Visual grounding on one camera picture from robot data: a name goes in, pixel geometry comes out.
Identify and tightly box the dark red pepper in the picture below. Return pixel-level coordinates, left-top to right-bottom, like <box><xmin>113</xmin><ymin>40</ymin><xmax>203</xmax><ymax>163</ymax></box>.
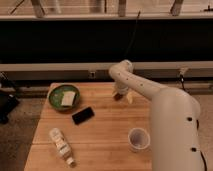
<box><xmin>113</xmin><ymin>94</ymin><xmax>122</xmax><ymax>101</ymax></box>

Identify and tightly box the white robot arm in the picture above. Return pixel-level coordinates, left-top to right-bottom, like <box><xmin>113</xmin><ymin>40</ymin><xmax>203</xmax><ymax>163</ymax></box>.
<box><xmin>109</xmin><ymin>60</ymin><xmax>207</xmax><ymax>171</ymax></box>

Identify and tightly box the yellow food piece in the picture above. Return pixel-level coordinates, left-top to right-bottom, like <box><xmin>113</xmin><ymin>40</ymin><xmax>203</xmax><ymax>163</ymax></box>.
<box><xmin>126</xmin><ymin>92</ymin><xmax>133</xmax><ymax>104</ymax></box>

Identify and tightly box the black smartphone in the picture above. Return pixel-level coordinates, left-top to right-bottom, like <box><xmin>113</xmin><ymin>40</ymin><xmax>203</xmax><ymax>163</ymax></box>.
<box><xmin>72</xmin><ymin>107</ymin><xmax>94</xmax><ymax>125</ymax></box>

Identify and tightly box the white sponge block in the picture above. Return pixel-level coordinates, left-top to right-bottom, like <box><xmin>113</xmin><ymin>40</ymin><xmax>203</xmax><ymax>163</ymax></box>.
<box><xmin>61</xmin><ymin>91</ymin><xmax>75</xmax><ymax>106</ymax></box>

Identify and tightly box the green bowl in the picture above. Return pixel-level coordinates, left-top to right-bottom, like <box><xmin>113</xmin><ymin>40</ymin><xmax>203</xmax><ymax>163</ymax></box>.
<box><xmin>48</xmin><ymin>84</ymin><xmax>80</xmax><ymax>111</ymax></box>

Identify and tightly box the white plastic bottle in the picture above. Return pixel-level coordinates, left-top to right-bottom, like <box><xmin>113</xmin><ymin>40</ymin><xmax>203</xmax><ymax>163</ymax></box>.
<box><xmin>49</xmin><ymin>128</ymin><xmax>75</xmax><ymax>167</ymax></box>

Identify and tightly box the black object at left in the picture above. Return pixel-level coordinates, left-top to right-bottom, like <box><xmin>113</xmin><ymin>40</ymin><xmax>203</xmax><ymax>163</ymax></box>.
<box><xmin>0</xmin><ymin>71</ymin><xmax>20</xmax><ymax>125</ymax></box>

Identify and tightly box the black cable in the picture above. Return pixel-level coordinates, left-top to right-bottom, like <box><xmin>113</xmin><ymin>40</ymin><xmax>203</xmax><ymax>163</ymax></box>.
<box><xmin>122</xmin><ymin>10</ymin><xmax>142</xmax><ymax>63</ymax></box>

